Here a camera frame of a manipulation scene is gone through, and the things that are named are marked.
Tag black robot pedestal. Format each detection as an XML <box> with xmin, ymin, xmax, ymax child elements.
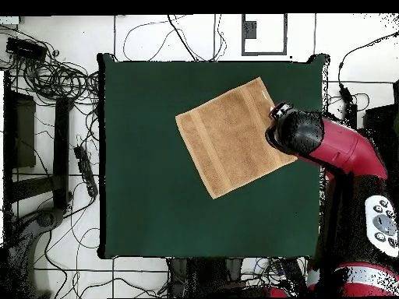
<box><xmin>166</xmin><ymin>257</ymin><xmax>243</xmax><ymax>298</ymax></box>

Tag grey floor frame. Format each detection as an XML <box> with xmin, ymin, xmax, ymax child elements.
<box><xmin>241</xmin><ymin>13</ymin><xmax>288</xmax><ymax>57</ymax></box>

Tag dark green table cloth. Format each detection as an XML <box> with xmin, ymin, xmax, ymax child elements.
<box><xmin>97</xmin><ymin>51</ymin><xmax>330</xmax><ymax>261</ymax></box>

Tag grey chair base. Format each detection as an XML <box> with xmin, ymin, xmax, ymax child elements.
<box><xmin>5</xmin><ymin>206</ymin><xmax>66</xmax><ymax>297</ymax></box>

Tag tangled black floor cables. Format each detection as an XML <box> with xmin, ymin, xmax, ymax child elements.
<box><xmin>0</xmin><ymin>24</ymin><xmax>101</xmax><ymax>107</ymax></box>

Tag tangled cables with blue wire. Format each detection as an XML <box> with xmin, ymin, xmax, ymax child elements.
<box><xmin>241</xmin><ymin>257</ymin><xmax>309</xmax><ymax>297</ymax></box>

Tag black power strip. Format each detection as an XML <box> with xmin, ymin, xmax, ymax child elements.
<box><xmin>73</xmin><ymin>145</ymin><xmax>99</xmax><ymax>199</ymax></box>

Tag black metal stand frame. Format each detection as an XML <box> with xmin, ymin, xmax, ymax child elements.
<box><xmin>342</xmin><ymin>80</ymin><xmax>399</xmax><ymax>175</ymax></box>
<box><xmin>2</xmin><ymin>71</ymin><xmax>74</xmax><ymax>213</ymax></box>

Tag black rectangular box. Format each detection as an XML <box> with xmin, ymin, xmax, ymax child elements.
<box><xmin>5</xmin><ymin>37</ymin><xmax>48</xmax><ymax>63</ymax></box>

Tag thin looped black cable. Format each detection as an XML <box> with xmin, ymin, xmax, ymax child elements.
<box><xmin>122</xmin><ymin>14</ymin><xmax>228</xmax><ymax>62</ymax></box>

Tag orange terry towel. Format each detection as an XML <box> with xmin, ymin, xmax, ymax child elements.
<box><xmin>175</xmin><ymin>76</ymin><xmax>298</xmax><ymax>200</ymax></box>

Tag black cable with adapter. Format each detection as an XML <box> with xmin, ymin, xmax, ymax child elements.
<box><xmin>337</xmin><ymin>30</ymin><xmax>399</xmax><ymax>105</ymax></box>

